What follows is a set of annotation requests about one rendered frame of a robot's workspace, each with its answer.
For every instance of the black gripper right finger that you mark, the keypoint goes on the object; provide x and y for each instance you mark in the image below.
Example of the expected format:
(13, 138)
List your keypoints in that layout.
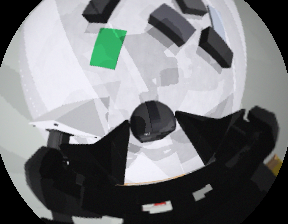
(207, 133)

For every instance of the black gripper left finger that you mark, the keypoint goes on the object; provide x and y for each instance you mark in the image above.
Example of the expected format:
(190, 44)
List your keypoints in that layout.
(109, 153)

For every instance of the dark grey switch panel with green rocker switches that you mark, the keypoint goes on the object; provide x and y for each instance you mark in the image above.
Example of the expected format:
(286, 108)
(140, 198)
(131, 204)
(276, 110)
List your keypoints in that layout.
(152, 121)

